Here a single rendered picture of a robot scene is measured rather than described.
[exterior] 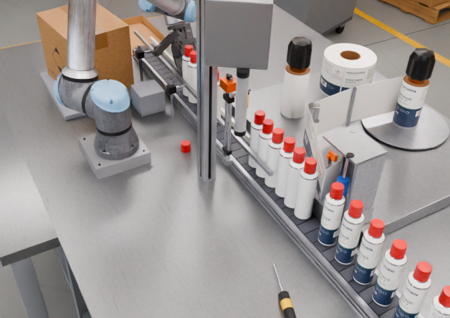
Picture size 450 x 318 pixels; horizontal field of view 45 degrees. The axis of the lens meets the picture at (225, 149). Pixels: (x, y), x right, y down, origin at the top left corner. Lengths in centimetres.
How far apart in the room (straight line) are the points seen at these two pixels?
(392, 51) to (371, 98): 263
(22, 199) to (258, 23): 92
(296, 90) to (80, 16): 76
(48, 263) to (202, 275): 133
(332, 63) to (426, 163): 51
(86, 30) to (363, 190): 95
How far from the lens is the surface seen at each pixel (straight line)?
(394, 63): 440
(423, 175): 186
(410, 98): 197
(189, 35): 211
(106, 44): 208
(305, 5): 400
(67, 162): 191
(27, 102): 226
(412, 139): 199
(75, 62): 178
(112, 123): 175
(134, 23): 279
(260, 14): 139
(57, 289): 261
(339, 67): 208
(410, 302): 135
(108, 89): 174
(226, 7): 139
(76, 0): 173
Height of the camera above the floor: 201
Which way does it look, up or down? 38 degrees down
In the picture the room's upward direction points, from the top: 2 degrees clockwise
